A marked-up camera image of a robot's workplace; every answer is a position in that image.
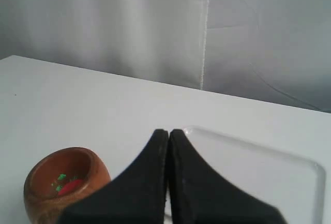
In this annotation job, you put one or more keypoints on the red object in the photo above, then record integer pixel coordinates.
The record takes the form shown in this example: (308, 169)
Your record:
(70, 186)

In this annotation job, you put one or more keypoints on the wooden mortar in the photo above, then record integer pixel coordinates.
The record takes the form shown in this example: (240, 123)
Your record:
(42, 204)

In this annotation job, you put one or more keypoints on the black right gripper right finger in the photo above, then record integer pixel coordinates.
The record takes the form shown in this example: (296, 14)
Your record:
(198, 194)

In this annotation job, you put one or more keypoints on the blurry green object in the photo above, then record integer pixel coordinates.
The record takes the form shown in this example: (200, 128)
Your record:
(61, 180)

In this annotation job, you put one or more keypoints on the white rectangular tray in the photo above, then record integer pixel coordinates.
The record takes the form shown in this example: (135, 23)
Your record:
(293, 184)

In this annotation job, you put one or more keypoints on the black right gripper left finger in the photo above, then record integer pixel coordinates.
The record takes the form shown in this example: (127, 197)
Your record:
(137, 195)

